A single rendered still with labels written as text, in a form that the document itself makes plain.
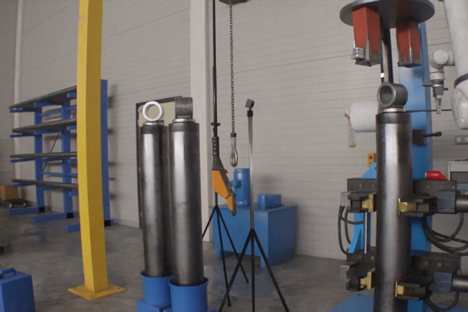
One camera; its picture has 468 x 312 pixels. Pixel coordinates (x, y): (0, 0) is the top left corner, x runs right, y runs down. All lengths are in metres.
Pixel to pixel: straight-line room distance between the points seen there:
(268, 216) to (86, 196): 1.91
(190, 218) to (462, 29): 1.99
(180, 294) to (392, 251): 1.43
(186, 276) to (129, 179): 4.69
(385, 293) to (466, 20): 1.56
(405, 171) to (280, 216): 2.51
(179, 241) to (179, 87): 3.94
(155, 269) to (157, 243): 0.20
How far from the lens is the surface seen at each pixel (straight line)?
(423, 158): 2.86
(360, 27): 2.43
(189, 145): 2.80
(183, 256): 2.88
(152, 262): 3.14
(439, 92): 2.49
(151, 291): 3.19
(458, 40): 1.78
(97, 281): 3.99
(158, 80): 6.89
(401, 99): 2.49
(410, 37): 2.68
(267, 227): 4.54
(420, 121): 2.87
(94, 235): 3.89
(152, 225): 3.08
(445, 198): 2.49
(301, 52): 5.20
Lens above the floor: 1.27
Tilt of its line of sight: 1 degrees down
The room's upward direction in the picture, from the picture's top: 1 degrees counter-clockwise
